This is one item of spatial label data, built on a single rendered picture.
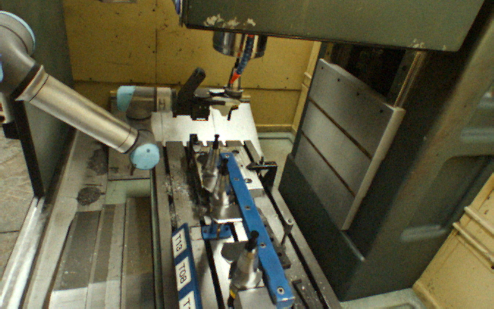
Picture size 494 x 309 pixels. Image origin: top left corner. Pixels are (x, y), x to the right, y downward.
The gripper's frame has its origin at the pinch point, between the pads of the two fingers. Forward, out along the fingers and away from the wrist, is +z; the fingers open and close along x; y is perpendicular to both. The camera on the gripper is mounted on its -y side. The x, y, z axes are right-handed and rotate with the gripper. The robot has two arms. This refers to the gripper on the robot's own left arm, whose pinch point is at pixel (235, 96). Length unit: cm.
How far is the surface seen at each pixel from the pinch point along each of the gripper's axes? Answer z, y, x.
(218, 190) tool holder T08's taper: -10.1, 8.8, 35.0
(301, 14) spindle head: 1.9, -31.4, 32.4
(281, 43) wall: 53, 6, -103
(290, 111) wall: 71, 55, -105
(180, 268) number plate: -18, 41, 32
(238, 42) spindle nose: -3.2, -19.2, 7.7
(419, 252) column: 73, 48, 31
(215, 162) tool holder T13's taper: -9.5, 8.5, 24.5
